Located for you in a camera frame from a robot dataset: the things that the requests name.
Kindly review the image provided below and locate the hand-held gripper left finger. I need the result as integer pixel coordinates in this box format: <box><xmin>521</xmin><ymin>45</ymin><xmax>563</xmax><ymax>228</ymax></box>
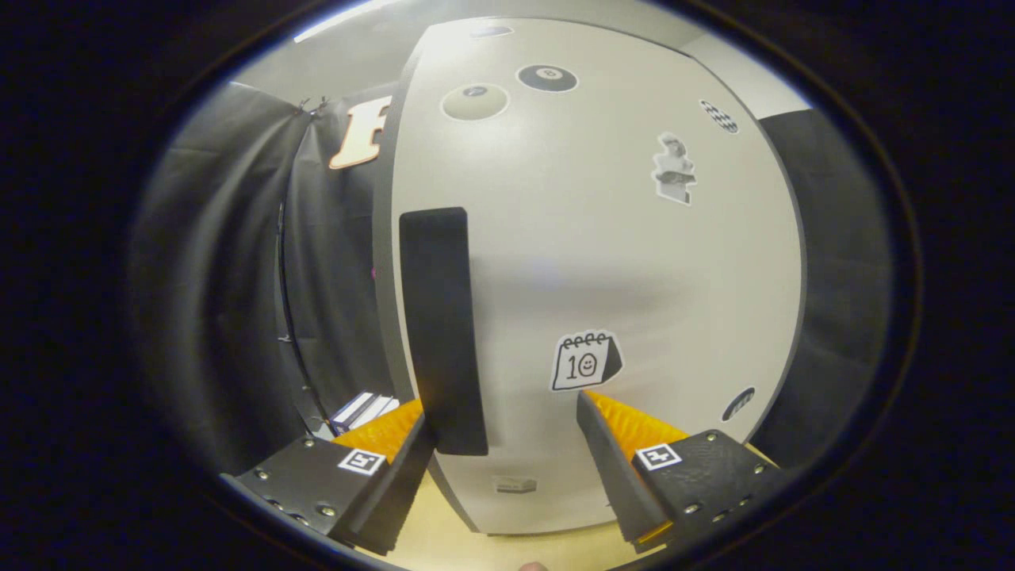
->
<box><xmin>220</xmin><ymin>397</ymin><xmax>437</xmax><ymax>556</ymax></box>

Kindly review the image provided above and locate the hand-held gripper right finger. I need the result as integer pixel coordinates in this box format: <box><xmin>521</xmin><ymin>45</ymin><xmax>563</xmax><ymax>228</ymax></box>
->
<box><xmin>576</xmin><ymin>389</ymin><xmax>786</xmax><ymax>554</ymax></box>

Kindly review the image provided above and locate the black door handle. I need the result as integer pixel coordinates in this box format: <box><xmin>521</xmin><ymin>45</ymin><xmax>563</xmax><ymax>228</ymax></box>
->
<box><xmin>398</xmin><ymin>207</ymin><xmax>489</xmax><ymax>457</ymax></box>

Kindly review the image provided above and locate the white spine book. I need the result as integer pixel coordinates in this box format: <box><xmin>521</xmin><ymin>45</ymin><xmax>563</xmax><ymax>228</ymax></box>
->
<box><xmin>349</xmin><ymin>394</ymin><xmax>389</xmax><ymax>429</ymax></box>

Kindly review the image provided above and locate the blue spine book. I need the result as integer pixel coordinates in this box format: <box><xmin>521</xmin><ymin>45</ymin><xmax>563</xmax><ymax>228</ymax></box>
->
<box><xmin>329</xmin><ymin>391</ymin><xmax>373</xmax><ymax>433</ymax></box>

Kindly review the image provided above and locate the thin black pole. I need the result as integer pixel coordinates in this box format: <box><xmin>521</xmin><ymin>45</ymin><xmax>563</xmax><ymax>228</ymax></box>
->
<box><xmin>276</xmin><ymin>202</ymin><xmax>326</xmax><ymax>425</ymax></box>

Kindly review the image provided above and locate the grey cabinet body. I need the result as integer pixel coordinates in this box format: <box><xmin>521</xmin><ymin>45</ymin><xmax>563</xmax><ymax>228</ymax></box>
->
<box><xmin>371</xmin><ymin>16</ymin><xmax>810</xmax><ymax>536</ymax></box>

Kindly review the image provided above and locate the black backdrop cloth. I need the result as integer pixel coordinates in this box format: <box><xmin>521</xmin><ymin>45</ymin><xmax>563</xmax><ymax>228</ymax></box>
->
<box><xmin>131</xmin><ymin>79</ymin><xmax>893</xmax><ymax>477</ymax></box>

